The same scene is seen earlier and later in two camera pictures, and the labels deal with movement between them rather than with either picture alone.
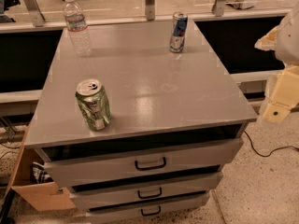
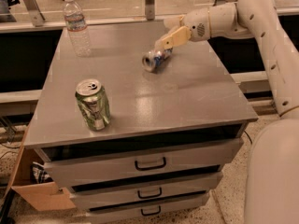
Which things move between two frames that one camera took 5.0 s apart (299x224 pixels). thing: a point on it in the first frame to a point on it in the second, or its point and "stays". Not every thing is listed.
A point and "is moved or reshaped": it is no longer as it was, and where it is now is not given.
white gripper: (288, 39) to (195, 28)
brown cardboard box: (42, 196) stays
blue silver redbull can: (178, 31) is moved or reshaped
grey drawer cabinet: (177, 120) stays
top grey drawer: (78, 172) stays
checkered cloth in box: (40, 175) stays
